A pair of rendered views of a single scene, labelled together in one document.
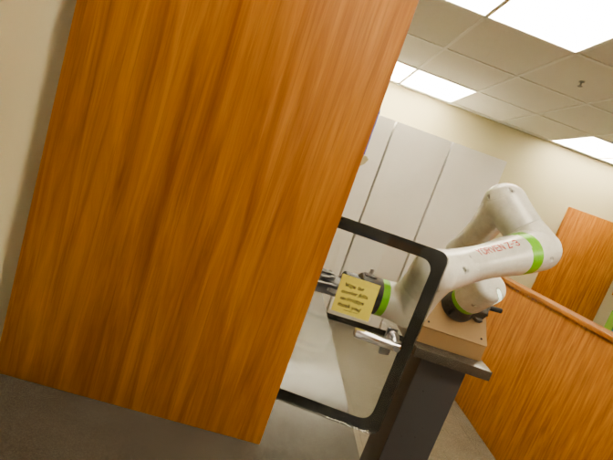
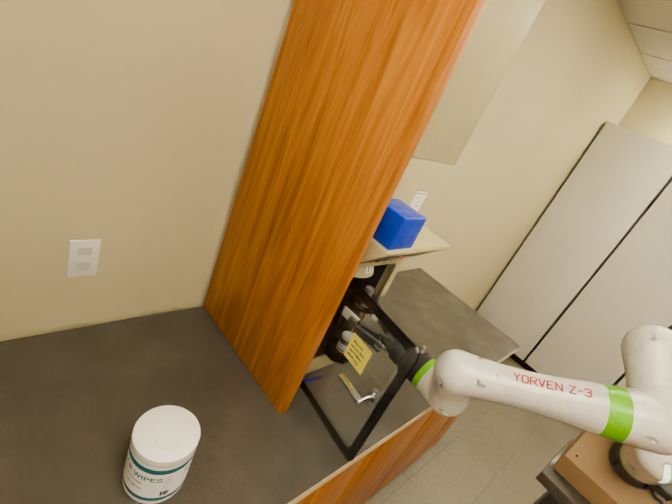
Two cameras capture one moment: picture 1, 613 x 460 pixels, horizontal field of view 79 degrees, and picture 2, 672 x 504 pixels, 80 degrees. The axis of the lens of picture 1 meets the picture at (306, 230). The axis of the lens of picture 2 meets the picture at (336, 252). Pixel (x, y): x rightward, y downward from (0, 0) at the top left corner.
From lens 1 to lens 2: 70 cm
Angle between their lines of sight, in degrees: 43
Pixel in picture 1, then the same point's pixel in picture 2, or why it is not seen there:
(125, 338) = (241, 314)
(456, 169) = not seen: outside the picture
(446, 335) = (595, 485)
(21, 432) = (189, 335)
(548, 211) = not seen: outside the picture
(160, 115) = (272, 198)
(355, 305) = (356, 358)
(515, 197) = (652, 348)
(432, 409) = not seen: outside the picture
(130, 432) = (226, 363)
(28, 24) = (231, 147)
